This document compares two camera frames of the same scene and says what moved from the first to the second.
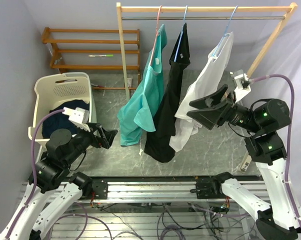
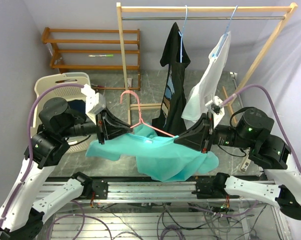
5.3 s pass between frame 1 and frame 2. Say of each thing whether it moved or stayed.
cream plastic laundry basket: stayed
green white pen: stayed
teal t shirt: moved
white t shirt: stayed
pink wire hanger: moved
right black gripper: moved
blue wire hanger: moved
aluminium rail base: stayed
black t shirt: moved
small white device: stayed
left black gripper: moved
